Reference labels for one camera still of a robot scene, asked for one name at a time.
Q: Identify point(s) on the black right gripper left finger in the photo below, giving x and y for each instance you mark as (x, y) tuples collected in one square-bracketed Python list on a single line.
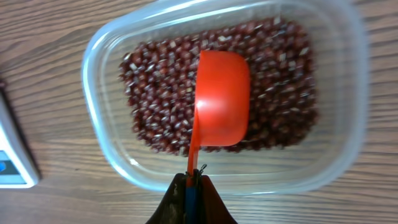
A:
[(171, 209)]

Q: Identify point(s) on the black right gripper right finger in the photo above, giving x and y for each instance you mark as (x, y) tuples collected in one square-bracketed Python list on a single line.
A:
[(210, 207)]

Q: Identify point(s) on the red measuring scoop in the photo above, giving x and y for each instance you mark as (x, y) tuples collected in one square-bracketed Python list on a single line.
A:
[(221, 111)]

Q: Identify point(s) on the white digital kitchen scale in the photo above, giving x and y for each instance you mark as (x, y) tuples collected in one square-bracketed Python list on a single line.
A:
[(18, 169)]

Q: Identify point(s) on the red adzuki beans in container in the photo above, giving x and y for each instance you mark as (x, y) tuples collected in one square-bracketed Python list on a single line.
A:
[(159, 79)]

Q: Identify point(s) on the clear plastic food container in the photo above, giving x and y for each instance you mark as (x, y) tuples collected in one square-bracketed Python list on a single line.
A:
[(341, 49)]

